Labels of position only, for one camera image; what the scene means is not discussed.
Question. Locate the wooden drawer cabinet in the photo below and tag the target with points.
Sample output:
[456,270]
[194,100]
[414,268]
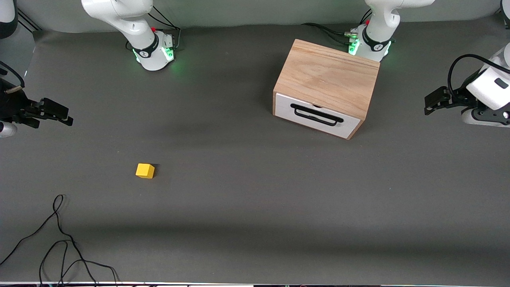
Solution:
[326,75]

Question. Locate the white-fronted wooden drawer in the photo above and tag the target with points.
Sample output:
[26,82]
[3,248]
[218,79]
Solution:
[285,105]

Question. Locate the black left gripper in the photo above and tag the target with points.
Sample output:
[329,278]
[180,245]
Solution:
[458,97]

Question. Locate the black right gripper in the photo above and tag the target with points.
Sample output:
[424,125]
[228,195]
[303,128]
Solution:
[12,107]

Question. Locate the dark grey table mat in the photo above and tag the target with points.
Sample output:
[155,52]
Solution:
[239,199]

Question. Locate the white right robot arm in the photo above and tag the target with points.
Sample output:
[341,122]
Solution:
[131,24]

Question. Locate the aluminium frame rail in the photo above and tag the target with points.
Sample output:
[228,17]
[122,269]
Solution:
[30,23]

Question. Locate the yellow wooden block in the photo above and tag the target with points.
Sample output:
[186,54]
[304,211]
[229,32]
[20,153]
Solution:
[144,171]

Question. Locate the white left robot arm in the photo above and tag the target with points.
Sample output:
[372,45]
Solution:
[378,24]

